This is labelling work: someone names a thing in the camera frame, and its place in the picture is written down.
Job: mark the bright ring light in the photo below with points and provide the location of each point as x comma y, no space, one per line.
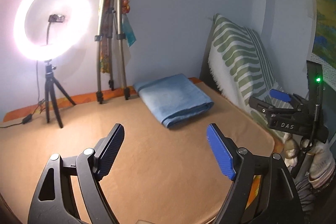
46,29

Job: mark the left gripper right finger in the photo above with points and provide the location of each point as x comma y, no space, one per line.
224,150

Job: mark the teal cloth on tripod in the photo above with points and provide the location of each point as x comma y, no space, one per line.
128,31

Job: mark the orange floral bed sheet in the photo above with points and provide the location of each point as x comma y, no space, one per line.
109,94

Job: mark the tan blanket on bed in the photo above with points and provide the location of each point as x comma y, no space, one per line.
160,175

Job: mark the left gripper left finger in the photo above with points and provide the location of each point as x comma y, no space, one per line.
107,150

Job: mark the small black light tripod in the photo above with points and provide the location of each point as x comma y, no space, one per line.
50,96

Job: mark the striped grey cloth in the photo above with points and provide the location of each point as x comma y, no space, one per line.
306,196

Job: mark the grey metal tripod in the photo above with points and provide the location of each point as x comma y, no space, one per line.
119,36

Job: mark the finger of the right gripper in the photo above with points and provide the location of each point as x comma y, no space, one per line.
277,94

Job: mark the yellow orange floral cloth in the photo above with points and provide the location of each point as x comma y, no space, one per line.
105,32

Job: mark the white green patterned pillow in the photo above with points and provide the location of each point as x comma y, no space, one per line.
240,67

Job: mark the right gloved hand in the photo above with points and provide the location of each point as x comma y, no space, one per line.
322,167

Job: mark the light blue denim pants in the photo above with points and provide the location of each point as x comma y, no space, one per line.
173,99

